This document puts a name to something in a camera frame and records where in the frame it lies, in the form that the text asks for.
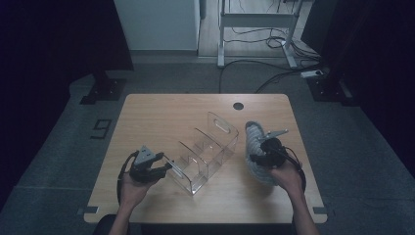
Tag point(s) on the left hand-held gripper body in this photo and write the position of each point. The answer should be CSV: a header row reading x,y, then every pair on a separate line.
x,y
145,166

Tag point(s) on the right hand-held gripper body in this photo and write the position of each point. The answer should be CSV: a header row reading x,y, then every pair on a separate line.
x,y
274,151

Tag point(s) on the grey fluffy cloth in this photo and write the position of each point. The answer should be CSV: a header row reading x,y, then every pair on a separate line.
x,y
253,143

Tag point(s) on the clear acrylic divided organizer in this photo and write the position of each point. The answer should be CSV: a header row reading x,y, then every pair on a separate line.
x,y
205,147

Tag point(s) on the person's left hand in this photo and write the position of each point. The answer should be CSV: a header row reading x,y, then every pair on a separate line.
x,y
133,191

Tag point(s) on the person's right hand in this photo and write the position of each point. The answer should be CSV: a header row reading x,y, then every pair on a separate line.
x,y
288,178

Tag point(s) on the black round table grommet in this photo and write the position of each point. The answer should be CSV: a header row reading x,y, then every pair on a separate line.
x,y
238,106

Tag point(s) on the person's dark trouser leg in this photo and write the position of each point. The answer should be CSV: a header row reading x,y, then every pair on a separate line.
x,y
102,225

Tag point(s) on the black stand base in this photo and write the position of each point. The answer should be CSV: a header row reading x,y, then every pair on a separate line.
x,y
104,89
329,91

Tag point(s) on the white power strip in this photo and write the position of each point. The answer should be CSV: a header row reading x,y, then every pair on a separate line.
x,y
311,74

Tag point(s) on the dark curtain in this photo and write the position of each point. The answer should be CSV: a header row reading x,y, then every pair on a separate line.
x,y
375,65
49,65

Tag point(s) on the white cabinet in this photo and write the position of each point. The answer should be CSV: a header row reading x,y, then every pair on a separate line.
x,y
156,23

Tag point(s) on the white metal desk frame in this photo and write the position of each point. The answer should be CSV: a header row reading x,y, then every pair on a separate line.
x,y
254,20

